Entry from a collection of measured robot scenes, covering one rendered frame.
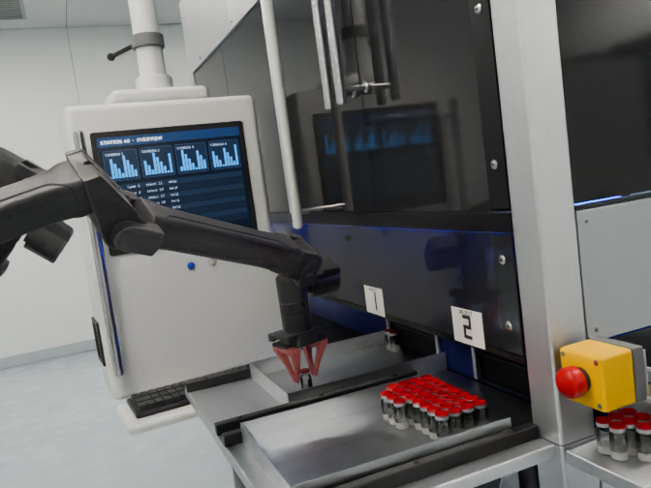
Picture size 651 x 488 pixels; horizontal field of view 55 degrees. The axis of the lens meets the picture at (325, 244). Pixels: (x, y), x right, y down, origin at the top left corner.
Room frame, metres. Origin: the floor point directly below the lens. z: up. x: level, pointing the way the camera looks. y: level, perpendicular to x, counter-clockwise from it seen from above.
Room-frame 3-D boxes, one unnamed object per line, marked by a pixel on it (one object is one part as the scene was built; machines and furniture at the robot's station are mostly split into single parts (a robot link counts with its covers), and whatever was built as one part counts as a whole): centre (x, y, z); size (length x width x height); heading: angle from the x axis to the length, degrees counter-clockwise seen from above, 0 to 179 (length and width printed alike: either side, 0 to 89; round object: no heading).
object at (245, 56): (2.02, 0.17, 1.51); 0.49 x 0.01 x 0.59; 22
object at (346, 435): (0.94, -0.03, 0.90); 0.34 x 0.26 x 0.04; 111
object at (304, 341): (1.19, 0.07, 0.96); 0.07 x 0.07 x 0.09; 38
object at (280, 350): (1.18, 0.08, 0.96); 0.07 x 0.07 x 0.09; 38
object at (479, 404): (1.00, -0.17, 0.90); 0.18 x 0.02 x 0.05; 21
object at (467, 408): (0.99, -0.15, 0.90); 0.18 x 0.02 x 0.05; 21
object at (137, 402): (1.55, 0.33, 0.82); 0.40 x 0.14 x 0.02; 116
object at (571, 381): (0.78, -0.29, 0.99); 0.04 x 0.04 x 0.04; 22
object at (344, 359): (1.30, 0.00, 0.90); 0.34 x 0.26 x 0.04; 112
